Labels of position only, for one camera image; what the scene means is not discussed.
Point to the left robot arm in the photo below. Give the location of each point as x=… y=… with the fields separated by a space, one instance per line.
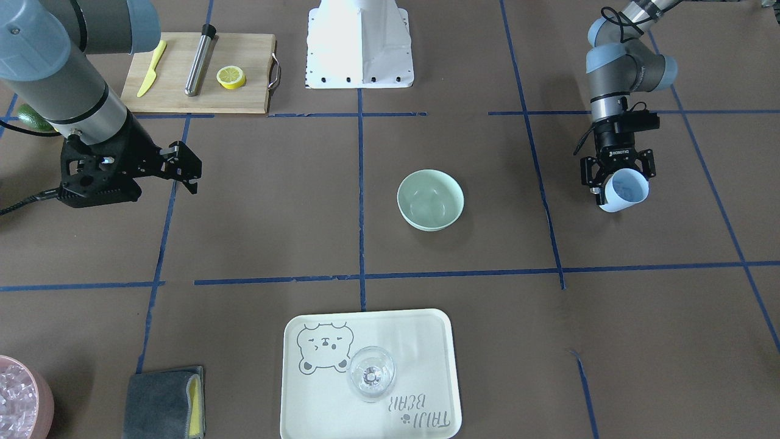
x=619 y=64

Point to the cream bear tray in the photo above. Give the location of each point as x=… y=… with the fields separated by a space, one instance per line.
x=316 y=401

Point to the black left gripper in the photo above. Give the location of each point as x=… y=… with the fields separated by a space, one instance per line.
x=612 y=139

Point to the clear glass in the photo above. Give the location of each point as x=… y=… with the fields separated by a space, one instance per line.
x=371 y=373

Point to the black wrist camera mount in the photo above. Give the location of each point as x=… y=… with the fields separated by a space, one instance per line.
x=637 y=121

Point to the light blue plastic cup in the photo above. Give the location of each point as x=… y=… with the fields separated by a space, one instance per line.
x=625 y=188

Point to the yellow plastic knife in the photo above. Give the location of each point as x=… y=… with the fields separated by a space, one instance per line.
x=151 y=73

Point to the green bowl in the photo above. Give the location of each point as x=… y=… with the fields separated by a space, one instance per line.
x=430 y=200

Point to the pink bowl with ice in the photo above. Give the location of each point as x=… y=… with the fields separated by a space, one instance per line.
x=28 y=405

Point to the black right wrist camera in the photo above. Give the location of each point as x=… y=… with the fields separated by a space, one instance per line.
x=90 y=181

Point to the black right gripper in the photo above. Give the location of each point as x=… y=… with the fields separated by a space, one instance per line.
x=135 y=148

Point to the steel muddler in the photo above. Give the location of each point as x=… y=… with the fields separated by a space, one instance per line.
x=198 y=65

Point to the half lemon slice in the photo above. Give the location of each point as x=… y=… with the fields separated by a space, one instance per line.
x=231 y=77

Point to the green avocado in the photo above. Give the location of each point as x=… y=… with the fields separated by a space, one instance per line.
x=33 y=120

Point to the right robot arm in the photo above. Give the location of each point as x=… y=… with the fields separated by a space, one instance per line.
x=45 y=49

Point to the yellow sponge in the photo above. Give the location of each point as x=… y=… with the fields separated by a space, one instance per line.
x=195 y=427

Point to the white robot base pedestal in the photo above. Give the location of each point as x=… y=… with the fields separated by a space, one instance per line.
x=359 y=45

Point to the wooden cutting board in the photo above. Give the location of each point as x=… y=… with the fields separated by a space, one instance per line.
x=253 y=53

